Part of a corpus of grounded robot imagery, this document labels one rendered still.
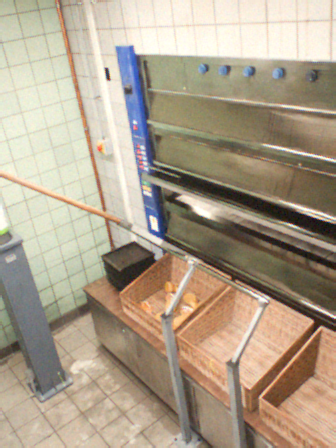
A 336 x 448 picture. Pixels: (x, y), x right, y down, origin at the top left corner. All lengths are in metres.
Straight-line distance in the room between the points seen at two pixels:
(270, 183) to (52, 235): 2.01
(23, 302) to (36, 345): 0.35
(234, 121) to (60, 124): 1.63
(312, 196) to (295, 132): 0.29
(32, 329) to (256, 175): 1.79
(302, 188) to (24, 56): 2.12
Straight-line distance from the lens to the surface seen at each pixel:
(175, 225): 3.13
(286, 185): 2.28
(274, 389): 2.38
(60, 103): 3.62
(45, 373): 3.52
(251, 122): 2.31
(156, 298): 3.20
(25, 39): 3.51
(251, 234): 2.60
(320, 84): 2.04
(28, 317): 3.24
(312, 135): 2.10
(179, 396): 2.81
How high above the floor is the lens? 2.45
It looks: 27 degrees down
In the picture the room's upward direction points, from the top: 9 degrees counter-clockwise
